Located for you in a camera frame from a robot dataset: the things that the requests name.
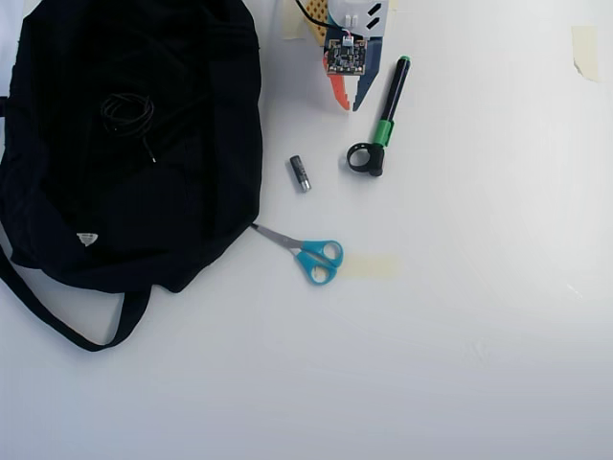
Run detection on black fabric bag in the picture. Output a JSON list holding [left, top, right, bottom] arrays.
[[0, 0, 265, 354]]

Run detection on beige masking tape strip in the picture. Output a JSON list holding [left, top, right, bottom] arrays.
[[281, 0, 307, 41], [571, 26, 601, 83], [343, 253, 402, 282]]

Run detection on black silver battery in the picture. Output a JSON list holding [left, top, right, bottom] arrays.
[[288, 154, 313, 195]]

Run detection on black marker green cap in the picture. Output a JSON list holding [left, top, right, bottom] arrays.
[[372, 56, 412, 149]]

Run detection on yellow perforated block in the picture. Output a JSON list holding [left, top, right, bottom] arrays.
[[296, 0, 336, 48]]

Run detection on blue handled scissors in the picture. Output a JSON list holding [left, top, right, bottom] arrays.
[[251, 223, 345, 288]]

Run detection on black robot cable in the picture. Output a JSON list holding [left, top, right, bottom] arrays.
[[294, 0, 337, 29]]

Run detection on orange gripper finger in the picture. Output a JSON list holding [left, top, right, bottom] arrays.
[[328, 74, 353, 115]]

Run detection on camera circuit board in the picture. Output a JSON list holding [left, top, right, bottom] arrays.
[[323, 35, 368, 78]]

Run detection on black braided cable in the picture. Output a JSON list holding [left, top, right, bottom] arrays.
[[99, 92, 158, 165]]

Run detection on navy gripper finger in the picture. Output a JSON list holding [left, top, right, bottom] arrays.
[[352, 38, 384, 113]]

